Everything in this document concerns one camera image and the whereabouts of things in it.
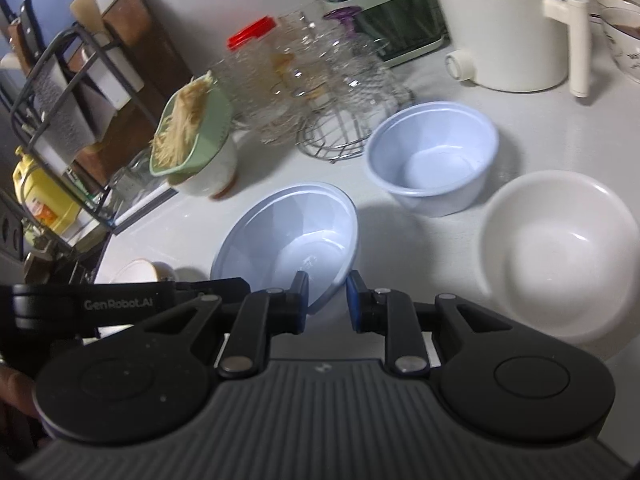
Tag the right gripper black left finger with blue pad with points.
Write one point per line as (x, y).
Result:
(152, 378)

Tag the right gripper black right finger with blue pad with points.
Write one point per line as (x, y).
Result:
(500, 378)

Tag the white bowl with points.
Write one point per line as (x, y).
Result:
(212, 180)
(559, 251)

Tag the pale blue bowl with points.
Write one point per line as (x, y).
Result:
(310, 227)
(433, 158)

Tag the operator hand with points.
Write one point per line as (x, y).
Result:
(17, 390)

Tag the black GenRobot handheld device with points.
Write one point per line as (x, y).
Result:
(82, 308)

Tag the small white dish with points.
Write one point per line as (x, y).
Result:
(144, 271)

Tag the yellow detergent bottle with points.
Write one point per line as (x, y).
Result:
(48, 203)

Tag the white bowl under colander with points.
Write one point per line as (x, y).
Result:
(212, 180)

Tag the green colander with noodles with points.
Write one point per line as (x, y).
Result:
(195, 123)

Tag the black knife rack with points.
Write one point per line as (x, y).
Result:
(46, 118)

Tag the wooden cutting board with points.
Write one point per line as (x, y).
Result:
(150, 50)

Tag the red lid glass jar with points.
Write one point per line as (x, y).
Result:
(254, 74)

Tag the white electric cooking pot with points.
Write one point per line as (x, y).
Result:
(520, 46)

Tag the wooden spatula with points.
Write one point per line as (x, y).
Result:
(88, 14)

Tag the patterned bowl with food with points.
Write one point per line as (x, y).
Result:
(620, 24)

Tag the wire glass rack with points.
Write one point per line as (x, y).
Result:
(338, 75)

